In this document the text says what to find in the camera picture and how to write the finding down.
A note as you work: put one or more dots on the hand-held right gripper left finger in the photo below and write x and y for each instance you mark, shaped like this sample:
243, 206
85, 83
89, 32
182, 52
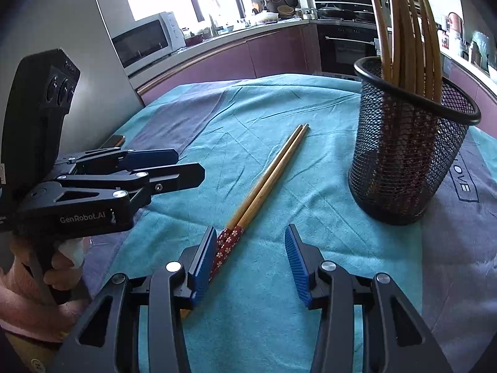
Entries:
204, 264

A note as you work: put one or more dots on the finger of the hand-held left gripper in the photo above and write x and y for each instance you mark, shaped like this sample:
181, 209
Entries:
178, 175
151, 158

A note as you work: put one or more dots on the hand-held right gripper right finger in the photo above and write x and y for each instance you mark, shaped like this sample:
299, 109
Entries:
297, 264

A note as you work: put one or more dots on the black mesh utensil cup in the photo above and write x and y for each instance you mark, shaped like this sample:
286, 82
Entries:
388, 186

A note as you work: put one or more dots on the bunch of wooden chopsticks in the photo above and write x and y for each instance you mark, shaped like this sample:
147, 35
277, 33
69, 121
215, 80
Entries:
396, 27

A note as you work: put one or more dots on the person's left forearm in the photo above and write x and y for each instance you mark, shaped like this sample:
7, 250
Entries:
23, 311

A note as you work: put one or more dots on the person's left hand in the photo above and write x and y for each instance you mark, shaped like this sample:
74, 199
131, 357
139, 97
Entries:
64, 281

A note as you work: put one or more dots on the smartphone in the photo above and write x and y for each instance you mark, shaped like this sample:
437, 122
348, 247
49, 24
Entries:
113, 142

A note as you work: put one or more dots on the teal and grey cloth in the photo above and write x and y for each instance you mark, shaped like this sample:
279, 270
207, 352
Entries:
194, 124

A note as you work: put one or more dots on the silver refrigerator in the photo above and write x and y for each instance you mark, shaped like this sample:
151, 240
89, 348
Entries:
58, 15

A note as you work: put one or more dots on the white microwave oven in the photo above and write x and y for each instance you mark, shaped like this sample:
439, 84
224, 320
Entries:
147, 40

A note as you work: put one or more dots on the white paper tissue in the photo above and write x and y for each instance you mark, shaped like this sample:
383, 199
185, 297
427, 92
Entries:
75, 250

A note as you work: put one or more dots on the purple kitchen cabinets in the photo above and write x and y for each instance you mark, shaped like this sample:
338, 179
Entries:
268, 54
470, 85

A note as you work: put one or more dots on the kitchen faucet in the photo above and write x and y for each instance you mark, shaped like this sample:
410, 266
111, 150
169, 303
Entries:
214, 15

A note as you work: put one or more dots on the white dish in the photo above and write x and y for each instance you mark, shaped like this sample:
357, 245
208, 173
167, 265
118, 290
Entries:
267, 17

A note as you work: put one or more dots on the brown woven bowl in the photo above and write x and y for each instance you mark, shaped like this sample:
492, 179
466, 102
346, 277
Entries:
285, 11

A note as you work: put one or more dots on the black built-in oven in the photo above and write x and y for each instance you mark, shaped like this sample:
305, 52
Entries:
343, 50

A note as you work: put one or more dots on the black lidded wok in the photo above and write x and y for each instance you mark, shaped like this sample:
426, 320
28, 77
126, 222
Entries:
330, 10

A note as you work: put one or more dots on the pale green plastic bag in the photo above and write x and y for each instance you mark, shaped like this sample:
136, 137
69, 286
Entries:
480, 48

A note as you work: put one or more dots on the copper pot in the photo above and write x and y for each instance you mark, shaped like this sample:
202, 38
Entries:
454, 22

